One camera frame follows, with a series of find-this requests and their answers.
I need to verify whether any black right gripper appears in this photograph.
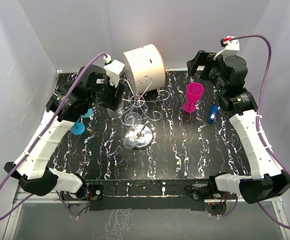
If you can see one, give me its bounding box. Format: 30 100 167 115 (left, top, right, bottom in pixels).
187 50 227 94

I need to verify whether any clear ribbed tumbler glass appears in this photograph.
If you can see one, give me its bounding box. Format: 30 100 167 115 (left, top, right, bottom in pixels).
107 102 124 119

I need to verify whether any pink wine glass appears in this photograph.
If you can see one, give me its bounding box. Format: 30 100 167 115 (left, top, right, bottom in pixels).
183 82 205 113

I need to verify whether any blue wine glass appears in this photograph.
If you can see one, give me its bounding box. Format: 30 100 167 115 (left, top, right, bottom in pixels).
71 118 86 136
81 108 94 118

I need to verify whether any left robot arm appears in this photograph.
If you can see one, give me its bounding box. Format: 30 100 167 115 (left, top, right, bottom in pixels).
4 60 125 200

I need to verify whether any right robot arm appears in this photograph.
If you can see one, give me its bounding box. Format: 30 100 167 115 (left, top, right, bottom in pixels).
186 50 290 204

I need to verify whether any chrome wine glass rack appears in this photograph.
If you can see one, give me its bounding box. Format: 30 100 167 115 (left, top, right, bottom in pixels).
120 89 171 150

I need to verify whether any clear fluted champagne glass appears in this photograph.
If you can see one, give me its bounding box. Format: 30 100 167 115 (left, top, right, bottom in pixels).
123 112 142 149

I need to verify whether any white round box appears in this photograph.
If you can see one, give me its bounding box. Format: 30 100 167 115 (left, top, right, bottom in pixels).
122 44 166 93

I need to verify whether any small blue object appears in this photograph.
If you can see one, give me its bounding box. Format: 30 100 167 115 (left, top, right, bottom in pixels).
207 103 220 124

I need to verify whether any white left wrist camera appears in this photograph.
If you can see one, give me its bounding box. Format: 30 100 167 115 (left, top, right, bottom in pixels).
103 54 125 88

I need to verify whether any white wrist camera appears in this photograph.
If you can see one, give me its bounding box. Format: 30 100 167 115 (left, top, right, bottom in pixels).
103 54 125 88
213 36 240 60

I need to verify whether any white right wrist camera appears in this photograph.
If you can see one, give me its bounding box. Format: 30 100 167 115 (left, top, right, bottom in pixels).
213 36 240 60

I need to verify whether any aluminium table frame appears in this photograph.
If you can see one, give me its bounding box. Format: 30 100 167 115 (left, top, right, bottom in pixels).
2 66 290 240

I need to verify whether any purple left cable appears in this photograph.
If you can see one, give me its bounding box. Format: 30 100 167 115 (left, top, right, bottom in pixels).
0 51 110 222

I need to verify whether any purple cable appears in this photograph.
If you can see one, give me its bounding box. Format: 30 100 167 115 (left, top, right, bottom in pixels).
0 51 110 222
209 34 290 231

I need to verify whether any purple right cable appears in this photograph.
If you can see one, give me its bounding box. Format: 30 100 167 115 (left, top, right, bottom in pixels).
209 34 290 231

